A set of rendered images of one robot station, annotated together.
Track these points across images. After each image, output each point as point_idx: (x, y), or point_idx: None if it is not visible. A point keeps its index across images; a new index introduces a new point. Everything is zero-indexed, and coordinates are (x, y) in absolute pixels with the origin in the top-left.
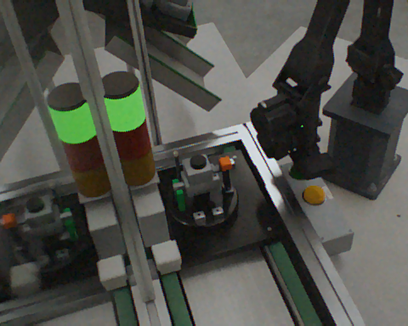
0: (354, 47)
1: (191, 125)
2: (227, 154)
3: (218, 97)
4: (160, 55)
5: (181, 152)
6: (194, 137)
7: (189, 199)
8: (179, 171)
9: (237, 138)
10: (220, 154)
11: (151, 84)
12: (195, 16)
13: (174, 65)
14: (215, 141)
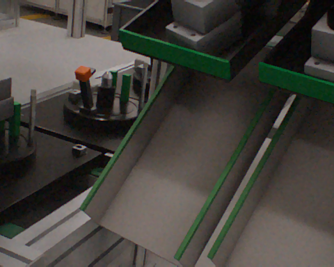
0: None
1: None
2: (6, 202)
3: (85, 201)
4: (228, 154)
5: (82, 196)
6: (89, 217)
7: (1, 137)
8: (28, 124)
9: (17, 237)
10: (17, 199)
11: (149, 95)
12: (154, 39)
13: (207, 184)
14: (50, 222)
